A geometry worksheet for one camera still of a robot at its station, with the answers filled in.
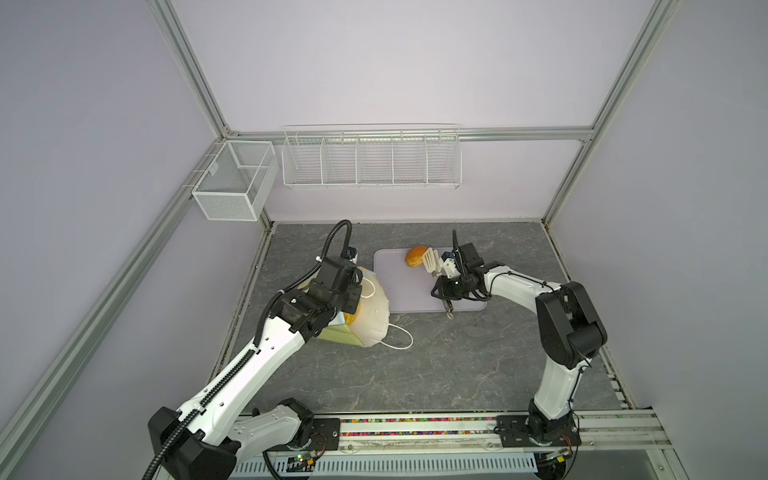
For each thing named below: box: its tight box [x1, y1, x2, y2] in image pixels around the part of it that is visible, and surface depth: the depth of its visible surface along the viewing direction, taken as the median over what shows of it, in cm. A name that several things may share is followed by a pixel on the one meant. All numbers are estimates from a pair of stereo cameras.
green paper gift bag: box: [318, 267, 390, 347], surface depth 89 cm
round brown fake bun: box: [405, 246, 428, 268], surface depth 104 cm
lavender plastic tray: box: [373, 248, 488, 313], surface depth 104 cm
